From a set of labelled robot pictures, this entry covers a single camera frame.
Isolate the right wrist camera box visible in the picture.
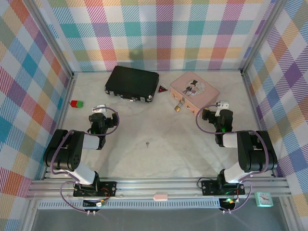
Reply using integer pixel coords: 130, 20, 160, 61
215, 101, 229, 117

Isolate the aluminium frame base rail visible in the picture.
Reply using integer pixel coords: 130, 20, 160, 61
26, 178, 293, 200

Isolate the aluminium frame post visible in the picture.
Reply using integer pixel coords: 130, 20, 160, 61
240, 0, 286, 77
26, 0, 75, 79

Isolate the pink tin box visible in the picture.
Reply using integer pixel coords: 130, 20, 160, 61
169, 71, 220, 114

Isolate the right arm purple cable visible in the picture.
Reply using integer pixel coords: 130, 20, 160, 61
196, 103, 271, 214

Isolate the aluminium frame side rail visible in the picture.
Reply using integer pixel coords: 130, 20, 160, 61
241, 69, 265, 132
43, 72, 77, 180

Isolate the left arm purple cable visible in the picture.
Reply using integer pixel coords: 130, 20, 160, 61
50, 107, 120, 214

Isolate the pink eraser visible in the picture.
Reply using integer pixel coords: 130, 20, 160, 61
153, 192, 168, 202

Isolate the mint alarm clock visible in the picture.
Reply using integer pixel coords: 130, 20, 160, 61
255, 192, 274, 207

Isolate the black briefcase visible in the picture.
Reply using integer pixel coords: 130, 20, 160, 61
103, 65, 160, 103

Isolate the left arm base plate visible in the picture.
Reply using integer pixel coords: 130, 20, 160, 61
73, 180, 118, 198

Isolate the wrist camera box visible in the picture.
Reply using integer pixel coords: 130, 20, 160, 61
215, 101, 229, 117
92, 104, 107, 114

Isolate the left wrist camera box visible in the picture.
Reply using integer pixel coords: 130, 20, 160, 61
92, 104, 107, 114

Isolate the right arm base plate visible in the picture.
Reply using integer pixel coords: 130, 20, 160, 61
201, 179, 246, 196

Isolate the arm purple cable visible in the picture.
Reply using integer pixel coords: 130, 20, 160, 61
196, 103, 271, 214
50, 107, 120, 214

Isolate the slotted grey cable duct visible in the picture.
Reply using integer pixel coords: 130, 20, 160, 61
38, 199, 222, 209

